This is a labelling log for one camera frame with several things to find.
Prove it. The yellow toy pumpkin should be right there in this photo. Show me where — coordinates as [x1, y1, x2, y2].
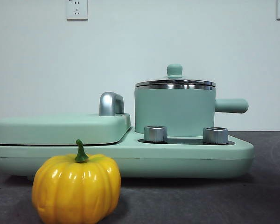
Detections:
[31, 139, 122, 224]

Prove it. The glass lid with green knob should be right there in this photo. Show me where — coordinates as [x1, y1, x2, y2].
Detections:
[134, 64, 217, 87]

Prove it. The mint green breakfast machine base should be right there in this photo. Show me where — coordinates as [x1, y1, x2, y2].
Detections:
[0, 126, 255, 181]

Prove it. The silver control dial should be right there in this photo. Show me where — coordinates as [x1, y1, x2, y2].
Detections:
[203, 127, 229, 145]
[143, 125, 168, 143]

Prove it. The mint green steamer pot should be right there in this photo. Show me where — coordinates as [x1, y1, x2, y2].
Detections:
[134, 83, 249, 138]

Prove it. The mint green griddle cover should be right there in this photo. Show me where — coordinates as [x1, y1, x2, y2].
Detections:
[0, 92, 132, 146]

